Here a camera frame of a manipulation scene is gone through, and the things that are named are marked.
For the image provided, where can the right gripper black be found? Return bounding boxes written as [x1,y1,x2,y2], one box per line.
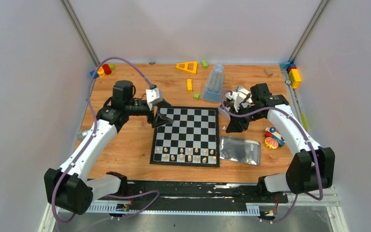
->
[226,103,263,133]

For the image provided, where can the folding chess board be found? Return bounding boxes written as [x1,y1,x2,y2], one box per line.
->
[150,106,220,167]

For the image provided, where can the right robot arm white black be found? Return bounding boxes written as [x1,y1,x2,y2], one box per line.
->
[221,83,335,202]

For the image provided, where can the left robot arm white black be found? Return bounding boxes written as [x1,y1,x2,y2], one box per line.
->
[44,80,173,215]

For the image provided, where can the tin box with dark pieces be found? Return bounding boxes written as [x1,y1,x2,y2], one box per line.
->
[223,86,253,114]

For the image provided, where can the tin lid with light pieces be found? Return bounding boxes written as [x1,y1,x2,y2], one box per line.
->
[220,136,261,166]

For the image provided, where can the green cube middle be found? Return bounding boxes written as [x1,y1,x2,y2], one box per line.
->
[193,93,200,100]

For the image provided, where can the green cube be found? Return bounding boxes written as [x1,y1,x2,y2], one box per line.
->
[201,59,209,69]
[193,93,200,100]

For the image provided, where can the toy car red blue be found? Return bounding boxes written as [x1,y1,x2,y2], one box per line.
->
[264,127,285,150]

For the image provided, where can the yellow curved block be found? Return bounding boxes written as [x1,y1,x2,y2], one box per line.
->
[186,79,193,92]

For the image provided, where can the bubble-wrapped blue metronome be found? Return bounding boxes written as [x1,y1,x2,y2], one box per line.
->
[201,64,224,103]

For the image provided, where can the yellow triangle block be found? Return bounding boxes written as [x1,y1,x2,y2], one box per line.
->
[175,61,198,75]

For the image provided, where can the brown wooden block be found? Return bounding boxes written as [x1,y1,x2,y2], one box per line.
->
[264,68,273,77]

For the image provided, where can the green cube back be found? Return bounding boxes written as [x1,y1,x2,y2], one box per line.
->
[201,59,209,69]

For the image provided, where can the coloured blocks left corner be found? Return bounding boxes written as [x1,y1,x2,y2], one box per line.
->
[89,63,115,79]

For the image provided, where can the stacked coloured bricks right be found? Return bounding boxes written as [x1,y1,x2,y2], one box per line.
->
[279,62,302,89]

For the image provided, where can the silver metal cylinder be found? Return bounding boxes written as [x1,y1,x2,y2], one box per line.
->
[76,129,90,141]

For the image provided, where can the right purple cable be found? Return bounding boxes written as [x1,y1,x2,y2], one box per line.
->
[220,91,324,224]

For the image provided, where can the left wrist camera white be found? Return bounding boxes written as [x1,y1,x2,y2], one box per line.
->
[145,87,163,110]

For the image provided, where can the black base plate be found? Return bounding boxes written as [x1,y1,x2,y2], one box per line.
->
[96,180,288,214]

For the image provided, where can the aluminium frame rail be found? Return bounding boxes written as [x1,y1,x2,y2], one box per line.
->
[38,179,349,232]

